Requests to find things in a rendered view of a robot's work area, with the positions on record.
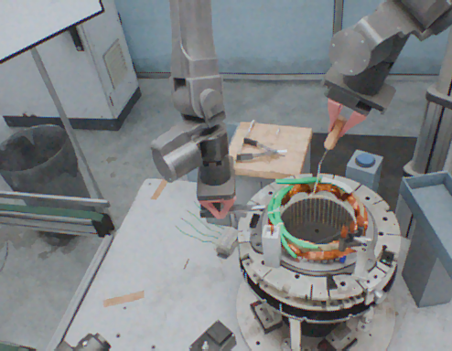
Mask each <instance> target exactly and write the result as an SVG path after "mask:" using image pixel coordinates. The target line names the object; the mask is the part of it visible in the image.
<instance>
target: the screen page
mask: <svg viewBox="0 0 452 351"><path fill-rule="evenodd" d="M100 10H102V9H101V7H100V5H99V0H0V59H2V58H3V57H7V56H9V55H11V54H13V53H14V52H16V51H18V50H20V49H22V48H24V47H26V46H29V45H31V44H33V43H34V42H36V41H39V40H41V39H43V38H44V37H47V36H48V35H52V34H53V33H55V32H57V31H58V30H60V29H63V28H65V27H67V26H69V25H71V24H74V23H76V22H78V21H79V20H81V19H83V18H85V17H87V16H89V15H91V14H93V13H97V12H99V11H100Z"/></svg>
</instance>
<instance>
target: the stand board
mask: <svg viewBox="0 0 452 351"><path fill-rule="evenodd" d="M251 124H252V123H251V122H241V125H240V127H239V128H238V130H237V132H236V134H235V135H234V139H233V140H232V142H231V144H230V146H229V155H232V156H233V157H234V160H235V158H236V155H237V154H238V153H239V151H240V150H241V145H242V143H243V138H245V137H246V134H247V132H248V130H249V128H250V126H251ZM278 128H280V134H279V139H278V140H276V136H275V134H276V132H277V130H278ZM311 138H312V128H299V127H290V126H281V125H272V124H263V123H255V124H254V127H253V128H252V133H251V134H250V137H249V139H253V140H256V141H257V142H258V143H259V144H264V145H266V146H268V147H269V148H272V149H274V150H286V152H279V154H282V155H285V156H281V155H273V156H272V159H271V161H270V162H268V155H265V156H260V157H255V158H253V160H244V161H239V162H238V164H237V166H235V163H234V169H235V174H236V175H241V176H252V177H264V178H271V179H276V178H285V177H290V176H292V177H293V178H295V176H297V175H302V170H303V166H304V163H305V161H306V158H307V150H308V147H309V144H310V141H311ZM263 152H268V151H267V150H264V149H260V147H258V146H257V147H255V146H252V145H250V144H246V145H245V148H244V150H243V151H242V153H243V154H259V153H263Z"/></svg>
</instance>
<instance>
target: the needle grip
mask: <svg viewBox="0 0 452 351"><path fill-rule="evenodd" d="M346 123H347V119H346V118H344V117H343V116H339V117H337V118H336V121H335V123H334V126H333V128H332V129H331V131H330V133H329V134H328V138H327V140H326V141H325V143H324V145H325V147H326V148H328V149H329V150H331V149H334V145H335V144H336V142H337V141H338V139H339V135H340V133H341V131H342V129H343V128H344V125H345V124H346Z"/></svg>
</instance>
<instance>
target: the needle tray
mask: <svg viewBox="0 0 452 351"><path fill-rule="evenodd" d="M399 192H400V194H402V198H403V199H404V201H405V202H406V205H407V206H408V207H409V209H410V210H411V211H412V214H413V215H414V217H415V219H416V226H415V228H414V233H413V236H412V238H411V244H410V247H409V250H408V252H407V255H406V260H405V264H404V267H403V270H402V273H401V275H402V277H403V279H404V281H405V284H406V286H407V288H408V289H409V291H410V294H411V295H412V297H413V299H414V303H415V304H416V306H417V308H423V307H427V306H432V305H437V304H441V303H449V302H450V300H451V298H452V175H451V173H449V172H448V170H447V171H443V172H438V173H429V174H424V175H416V176H411V177H406V178H402V183H401V187H400V190H399Z"/></svg>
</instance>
